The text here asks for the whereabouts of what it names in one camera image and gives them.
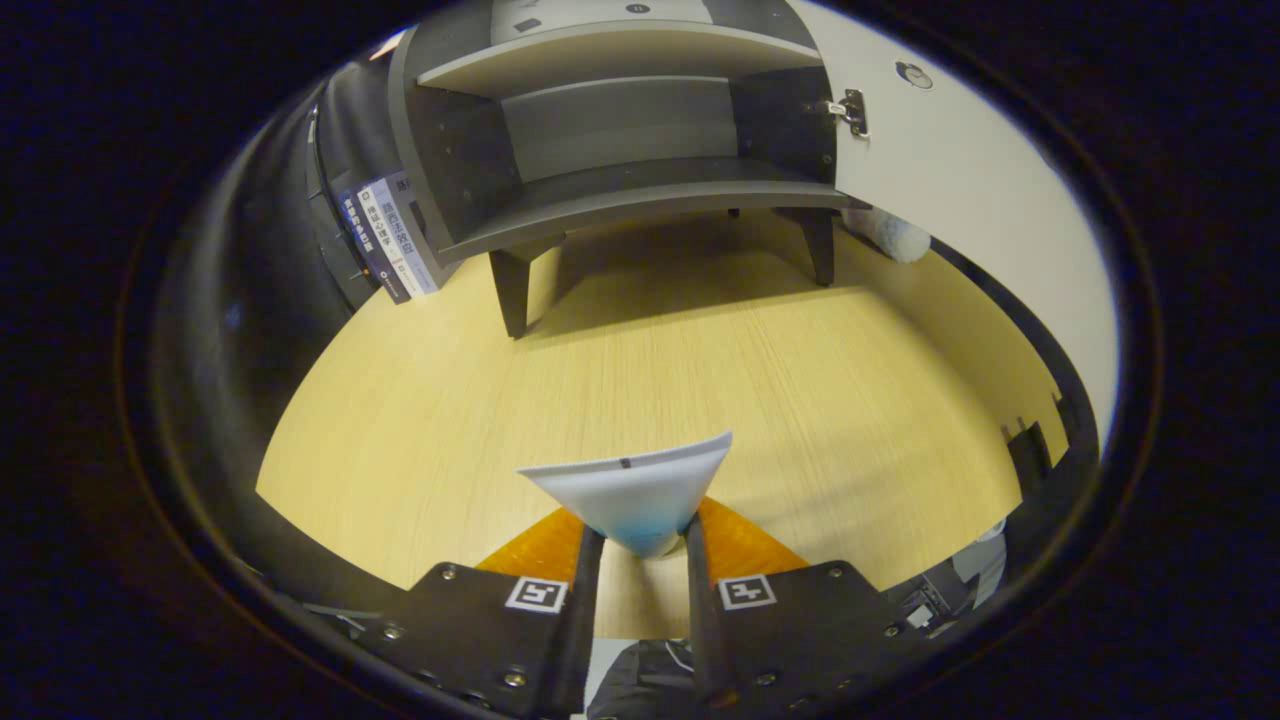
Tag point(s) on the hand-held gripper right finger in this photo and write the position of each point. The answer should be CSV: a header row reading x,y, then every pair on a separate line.
x,y
700,620

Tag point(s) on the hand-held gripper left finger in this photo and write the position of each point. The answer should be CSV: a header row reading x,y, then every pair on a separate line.
x,y
570,640

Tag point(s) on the white blue tube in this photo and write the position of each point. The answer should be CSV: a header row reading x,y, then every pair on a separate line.
x,y
640,500

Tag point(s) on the person's dark clothing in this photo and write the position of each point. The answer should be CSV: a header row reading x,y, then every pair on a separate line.
x,y
645,685

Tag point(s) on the white fuzzy object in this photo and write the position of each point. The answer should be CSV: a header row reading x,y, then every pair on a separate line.
x,y
895,238

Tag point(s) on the dark blue book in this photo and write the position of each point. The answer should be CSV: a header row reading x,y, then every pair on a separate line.
x,y
365,245

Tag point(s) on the dark grey cabinet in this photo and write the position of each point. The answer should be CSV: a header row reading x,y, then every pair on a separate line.
x,y
470,170

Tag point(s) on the black backdrop cloth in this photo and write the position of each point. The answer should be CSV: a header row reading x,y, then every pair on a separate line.
x,y
270,250

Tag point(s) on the metal door hinge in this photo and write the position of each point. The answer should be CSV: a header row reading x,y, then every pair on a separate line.
x,y
852,108

